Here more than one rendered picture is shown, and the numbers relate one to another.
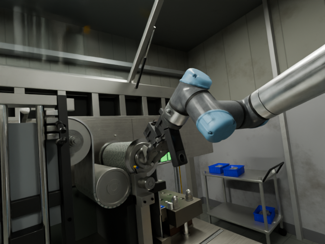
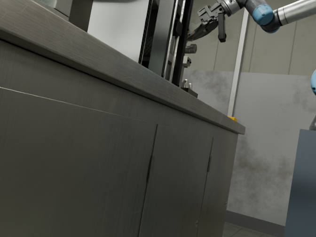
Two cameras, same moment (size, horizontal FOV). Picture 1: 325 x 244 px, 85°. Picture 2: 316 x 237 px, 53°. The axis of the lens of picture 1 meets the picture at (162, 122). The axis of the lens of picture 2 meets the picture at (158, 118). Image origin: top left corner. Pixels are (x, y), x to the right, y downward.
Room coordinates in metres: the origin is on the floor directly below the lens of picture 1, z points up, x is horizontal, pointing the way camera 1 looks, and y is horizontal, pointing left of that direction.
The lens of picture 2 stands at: (-0.56, 0.74, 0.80)
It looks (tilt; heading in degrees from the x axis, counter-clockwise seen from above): 3 degrees up; 334
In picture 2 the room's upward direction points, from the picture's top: 10 degrees clockwise
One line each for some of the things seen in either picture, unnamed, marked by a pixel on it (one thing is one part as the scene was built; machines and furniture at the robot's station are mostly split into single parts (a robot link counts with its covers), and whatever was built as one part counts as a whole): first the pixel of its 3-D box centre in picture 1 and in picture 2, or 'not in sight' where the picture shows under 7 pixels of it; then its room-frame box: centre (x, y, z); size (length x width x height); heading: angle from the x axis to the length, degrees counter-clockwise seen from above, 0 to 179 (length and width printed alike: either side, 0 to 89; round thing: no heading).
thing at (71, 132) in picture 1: (68, 142); not in sight; (0.49, 0.27, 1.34); 0.06 x 0.06 x 0.06; 40
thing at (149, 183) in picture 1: (148, 183); (193, 48); (0.59, 0.06, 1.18); 0.04 x 0.02 x 0.04; 130
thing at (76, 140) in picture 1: (73, 141); not in sight; (0.45, 0.23, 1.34); 0.06 x 0.03 x 0.03; 40
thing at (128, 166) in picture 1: (142, 158); not in sight; (0.67, 0.09, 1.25); 0.15 x 0.01 x 0.15; 130
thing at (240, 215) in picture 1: (243, 197); not in sight; (2.31, -0.92, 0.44); 0.91 x 0.53 x 0.87; 36
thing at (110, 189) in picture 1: (100, 181); not in sight; (0.69, 0.26, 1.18); 0.26 x 0.12 x 0.12; 40
